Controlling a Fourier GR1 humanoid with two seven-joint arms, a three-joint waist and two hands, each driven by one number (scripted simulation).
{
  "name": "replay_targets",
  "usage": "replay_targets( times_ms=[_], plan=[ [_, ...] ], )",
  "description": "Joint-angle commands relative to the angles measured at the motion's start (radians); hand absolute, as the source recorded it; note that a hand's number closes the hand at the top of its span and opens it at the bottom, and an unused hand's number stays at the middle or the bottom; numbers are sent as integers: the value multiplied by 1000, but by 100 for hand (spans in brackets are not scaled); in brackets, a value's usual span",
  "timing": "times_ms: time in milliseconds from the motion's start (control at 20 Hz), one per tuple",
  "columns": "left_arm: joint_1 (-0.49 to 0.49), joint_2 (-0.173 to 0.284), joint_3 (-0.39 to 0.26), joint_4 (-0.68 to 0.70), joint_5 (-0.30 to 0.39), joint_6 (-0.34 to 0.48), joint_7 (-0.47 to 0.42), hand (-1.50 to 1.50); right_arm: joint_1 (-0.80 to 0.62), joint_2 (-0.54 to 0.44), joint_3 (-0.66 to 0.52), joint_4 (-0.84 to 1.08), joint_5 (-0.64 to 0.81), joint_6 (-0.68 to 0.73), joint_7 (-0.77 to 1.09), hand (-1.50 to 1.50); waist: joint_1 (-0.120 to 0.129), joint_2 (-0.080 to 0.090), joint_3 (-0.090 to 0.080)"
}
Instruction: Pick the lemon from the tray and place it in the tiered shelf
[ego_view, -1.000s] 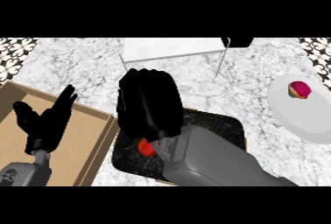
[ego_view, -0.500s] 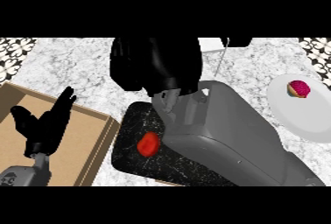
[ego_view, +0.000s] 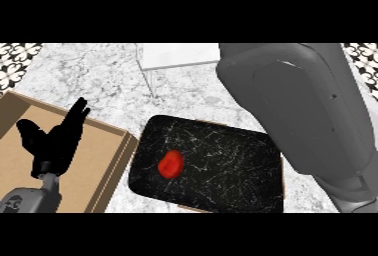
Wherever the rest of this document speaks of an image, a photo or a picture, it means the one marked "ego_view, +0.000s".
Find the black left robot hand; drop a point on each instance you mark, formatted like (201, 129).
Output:
(59, 140)

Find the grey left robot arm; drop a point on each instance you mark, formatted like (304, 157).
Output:
(29, 197)

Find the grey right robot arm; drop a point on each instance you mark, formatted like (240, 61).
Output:
(299, 110)

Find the black marble tray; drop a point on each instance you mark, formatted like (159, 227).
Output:
(221, 166)

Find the open wooden drawer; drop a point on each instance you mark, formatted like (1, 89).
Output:
(82, 166)

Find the red fruit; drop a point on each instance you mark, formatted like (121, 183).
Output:
(170, 164)

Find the white rectangular block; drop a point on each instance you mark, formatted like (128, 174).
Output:
(178, 55)

